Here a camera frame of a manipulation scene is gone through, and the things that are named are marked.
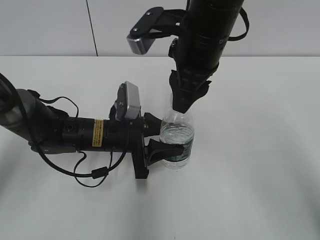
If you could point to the clear green-labelled water bottle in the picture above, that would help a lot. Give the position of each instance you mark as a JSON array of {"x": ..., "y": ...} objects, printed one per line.
[{"x": 177, "y": 128}]

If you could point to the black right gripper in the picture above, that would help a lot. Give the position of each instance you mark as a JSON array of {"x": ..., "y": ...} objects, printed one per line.
[{"x": 188, "y": 84}]

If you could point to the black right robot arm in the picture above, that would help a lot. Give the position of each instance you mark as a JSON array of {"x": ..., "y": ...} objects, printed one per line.
[{"x": 206, "y": 29}]

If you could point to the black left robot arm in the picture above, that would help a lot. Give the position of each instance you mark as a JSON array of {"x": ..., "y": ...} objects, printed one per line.
[{"x": 51, "y": 131}]

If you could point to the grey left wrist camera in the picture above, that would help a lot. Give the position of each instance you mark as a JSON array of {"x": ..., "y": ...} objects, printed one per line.
[{"x": 127, "y": 104}]

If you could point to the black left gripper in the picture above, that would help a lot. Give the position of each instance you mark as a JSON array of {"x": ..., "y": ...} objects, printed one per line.
[{"x": 127, "y": 136}]

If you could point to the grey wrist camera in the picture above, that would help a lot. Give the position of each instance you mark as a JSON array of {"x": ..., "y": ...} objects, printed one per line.
[
  {"x": 155, "y": 23},
  {"x": 127, "y": 104}
]

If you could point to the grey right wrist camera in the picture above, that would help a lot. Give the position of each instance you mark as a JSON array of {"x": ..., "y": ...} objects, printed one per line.
[{"x": 155, "y": 23}]

